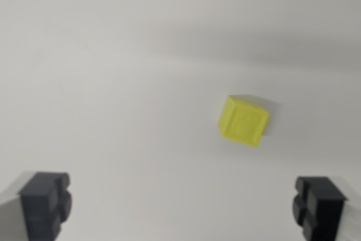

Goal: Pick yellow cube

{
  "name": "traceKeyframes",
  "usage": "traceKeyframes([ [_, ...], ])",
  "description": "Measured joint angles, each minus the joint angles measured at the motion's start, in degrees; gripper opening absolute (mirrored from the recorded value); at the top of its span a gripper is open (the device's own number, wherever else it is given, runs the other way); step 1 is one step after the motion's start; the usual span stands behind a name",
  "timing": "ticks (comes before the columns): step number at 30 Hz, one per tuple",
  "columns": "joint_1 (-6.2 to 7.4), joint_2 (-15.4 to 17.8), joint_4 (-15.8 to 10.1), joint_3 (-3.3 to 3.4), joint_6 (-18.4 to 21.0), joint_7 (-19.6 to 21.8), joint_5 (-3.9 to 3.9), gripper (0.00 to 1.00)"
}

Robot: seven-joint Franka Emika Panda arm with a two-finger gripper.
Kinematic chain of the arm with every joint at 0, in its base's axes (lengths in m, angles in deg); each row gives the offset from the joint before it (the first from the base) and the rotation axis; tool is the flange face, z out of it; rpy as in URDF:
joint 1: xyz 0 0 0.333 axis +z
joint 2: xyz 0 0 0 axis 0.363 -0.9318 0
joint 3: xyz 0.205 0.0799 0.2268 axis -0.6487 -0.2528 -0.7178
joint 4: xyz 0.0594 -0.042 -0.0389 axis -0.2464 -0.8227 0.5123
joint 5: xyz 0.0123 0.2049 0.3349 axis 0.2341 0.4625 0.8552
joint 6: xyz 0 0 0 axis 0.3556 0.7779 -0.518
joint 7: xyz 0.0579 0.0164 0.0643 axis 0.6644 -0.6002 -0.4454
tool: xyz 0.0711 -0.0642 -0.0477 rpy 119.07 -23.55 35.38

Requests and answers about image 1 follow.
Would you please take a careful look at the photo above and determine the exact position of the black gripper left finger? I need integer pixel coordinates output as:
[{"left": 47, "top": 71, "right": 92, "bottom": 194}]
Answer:
[{"left": 0, "top": 170, "right": 73, "bottom": 241}]

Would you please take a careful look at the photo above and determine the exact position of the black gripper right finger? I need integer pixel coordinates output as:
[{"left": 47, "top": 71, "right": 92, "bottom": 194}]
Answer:
[{"left": 292, "top": 176, "right": 361, "bottom": 241}]

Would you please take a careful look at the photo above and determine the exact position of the yellow cube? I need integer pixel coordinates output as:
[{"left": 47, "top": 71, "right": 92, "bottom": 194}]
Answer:
[{"left": 217, "top": 95, "right": 270, "bottom": 148}]

